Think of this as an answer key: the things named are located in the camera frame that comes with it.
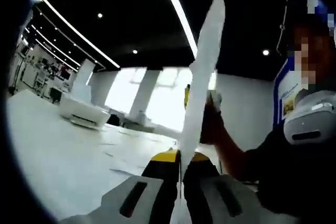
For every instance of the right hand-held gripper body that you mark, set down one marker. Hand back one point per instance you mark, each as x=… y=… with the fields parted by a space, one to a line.
x=214 y=100

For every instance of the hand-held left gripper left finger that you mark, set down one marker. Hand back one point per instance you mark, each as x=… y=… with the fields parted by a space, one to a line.
x=113 y=203

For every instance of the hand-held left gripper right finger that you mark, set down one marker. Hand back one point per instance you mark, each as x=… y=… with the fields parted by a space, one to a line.
x=244 y=205

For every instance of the white printing papers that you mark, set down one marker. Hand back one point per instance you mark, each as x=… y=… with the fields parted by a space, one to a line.
x=136 y=142

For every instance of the person's right hand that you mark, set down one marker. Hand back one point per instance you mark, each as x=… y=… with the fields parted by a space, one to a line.
x=212 y=127

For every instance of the operator in black clothes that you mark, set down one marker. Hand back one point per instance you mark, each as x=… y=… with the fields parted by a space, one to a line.
x=288 y=176

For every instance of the black office chair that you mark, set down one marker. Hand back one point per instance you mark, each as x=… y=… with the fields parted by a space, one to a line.
x=113 y=120

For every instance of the long ceiling light strip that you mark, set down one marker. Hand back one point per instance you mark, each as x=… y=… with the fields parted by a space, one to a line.
x=178 y=11

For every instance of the white grey chest device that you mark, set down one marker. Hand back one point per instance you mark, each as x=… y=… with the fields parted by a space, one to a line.
x=307 y=121

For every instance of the white printer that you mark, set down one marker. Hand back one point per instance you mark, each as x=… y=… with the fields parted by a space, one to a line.
x=84 y=111

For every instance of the blue white wall poster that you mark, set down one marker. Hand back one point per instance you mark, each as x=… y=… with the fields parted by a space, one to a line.
x=284 y=95

